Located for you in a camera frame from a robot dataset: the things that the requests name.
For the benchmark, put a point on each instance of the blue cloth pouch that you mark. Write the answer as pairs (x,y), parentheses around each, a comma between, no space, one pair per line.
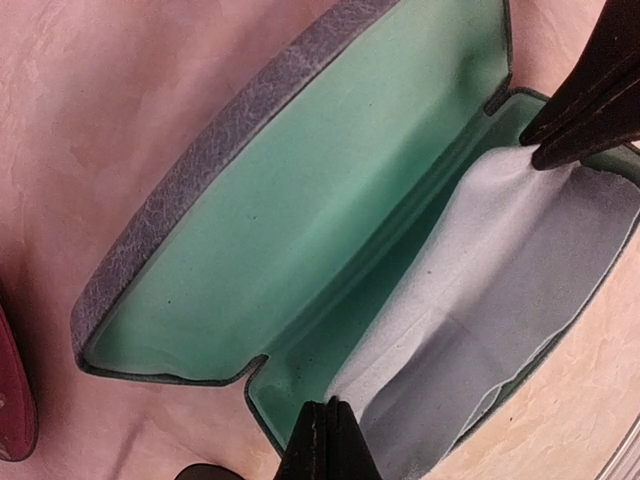
(512,260)

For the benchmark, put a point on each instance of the red floral plate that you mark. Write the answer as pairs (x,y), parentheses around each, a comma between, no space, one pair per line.
(19,423)

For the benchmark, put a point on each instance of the black glasses case beige lining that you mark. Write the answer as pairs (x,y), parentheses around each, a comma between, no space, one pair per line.
(204,471)

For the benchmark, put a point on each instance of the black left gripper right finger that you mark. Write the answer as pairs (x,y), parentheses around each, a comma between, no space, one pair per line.
(347,454)

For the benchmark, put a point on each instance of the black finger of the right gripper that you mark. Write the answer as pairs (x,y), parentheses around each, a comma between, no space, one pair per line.
(611,51)
(609,120)

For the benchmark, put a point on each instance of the blue-grey hard glasses case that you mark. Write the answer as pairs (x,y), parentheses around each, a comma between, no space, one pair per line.
(275,239)

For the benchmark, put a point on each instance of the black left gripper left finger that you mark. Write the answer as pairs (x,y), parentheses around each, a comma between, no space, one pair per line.
(305,457)

